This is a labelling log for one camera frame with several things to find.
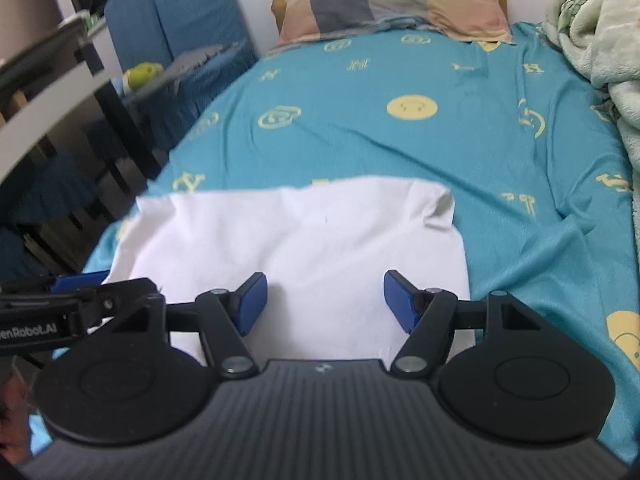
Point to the white packets on table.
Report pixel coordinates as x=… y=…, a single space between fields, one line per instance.
x=94 y=22

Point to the blue covered stool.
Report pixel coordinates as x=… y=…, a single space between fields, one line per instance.
x=50 y=190

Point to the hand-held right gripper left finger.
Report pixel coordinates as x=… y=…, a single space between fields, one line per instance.
x=251 y=305

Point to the dark table with white edge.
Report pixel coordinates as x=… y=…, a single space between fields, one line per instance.
x=55 y=105

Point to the white shirt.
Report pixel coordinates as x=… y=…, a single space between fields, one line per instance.
x=310 y=255

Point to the green fleece blanket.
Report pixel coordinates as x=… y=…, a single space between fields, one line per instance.
x=605 y=35

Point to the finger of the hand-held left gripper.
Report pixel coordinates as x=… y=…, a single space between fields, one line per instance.
x=80 y=280
x=120 y=290

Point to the green plush toy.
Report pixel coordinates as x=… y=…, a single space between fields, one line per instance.
x=142 y=75

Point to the grey cloth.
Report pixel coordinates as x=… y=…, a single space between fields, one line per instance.
x=195 y=62

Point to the plaid pillow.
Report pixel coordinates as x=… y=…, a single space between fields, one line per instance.
x=400 y=0

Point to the blue covered chair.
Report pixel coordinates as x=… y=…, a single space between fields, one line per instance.
x=200 y=5
x=132 y=25

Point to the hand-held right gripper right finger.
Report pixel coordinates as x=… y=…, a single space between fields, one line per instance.
x=400 y=302

